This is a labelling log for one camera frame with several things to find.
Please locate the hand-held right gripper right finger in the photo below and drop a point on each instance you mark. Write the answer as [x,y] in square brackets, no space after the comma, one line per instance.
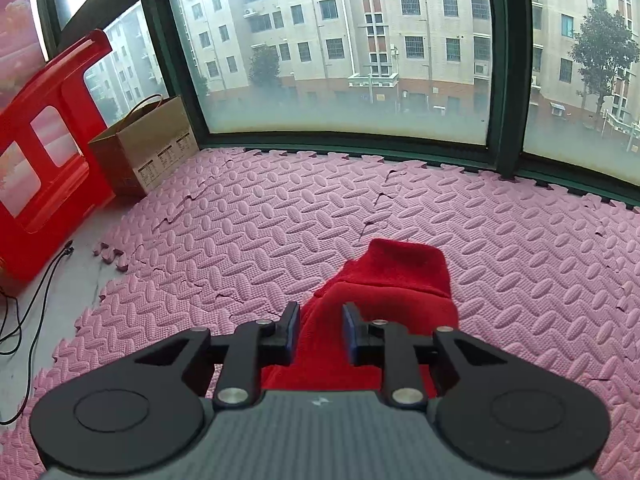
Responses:
[348,324]

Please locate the red fleece garment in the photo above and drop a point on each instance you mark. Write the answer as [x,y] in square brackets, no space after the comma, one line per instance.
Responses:
[390,280]

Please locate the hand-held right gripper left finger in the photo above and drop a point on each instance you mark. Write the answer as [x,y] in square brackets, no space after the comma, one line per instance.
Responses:
[292,321]

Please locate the green window frame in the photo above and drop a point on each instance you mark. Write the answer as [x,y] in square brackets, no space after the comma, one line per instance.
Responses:
[505,70]

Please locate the pink foam puzzle mat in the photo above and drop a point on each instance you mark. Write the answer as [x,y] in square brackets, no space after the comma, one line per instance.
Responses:
[350,220]

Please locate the red plastic stool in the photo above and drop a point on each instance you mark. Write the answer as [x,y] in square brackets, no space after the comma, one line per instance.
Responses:
[47,160]

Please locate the brown cardboard box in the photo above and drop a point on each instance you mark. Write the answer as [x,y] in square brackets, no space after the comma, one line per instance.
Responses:
[150,152]

